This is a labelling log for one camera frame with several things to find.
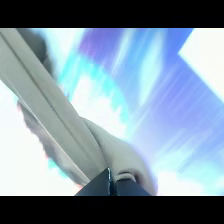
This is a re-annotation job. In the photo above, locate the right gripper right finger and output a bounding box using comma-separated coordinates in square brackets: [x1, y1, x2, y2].
[114, 179, 151, 197]

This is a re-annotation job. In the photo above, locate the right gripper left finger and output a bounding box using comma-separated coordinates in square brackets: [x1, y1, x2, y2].
[74, 167, 112, 197]

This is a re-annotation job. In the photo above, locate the brown garment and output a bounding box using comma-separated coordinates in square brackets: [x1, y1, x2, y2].
[0, 28, 158, 197]

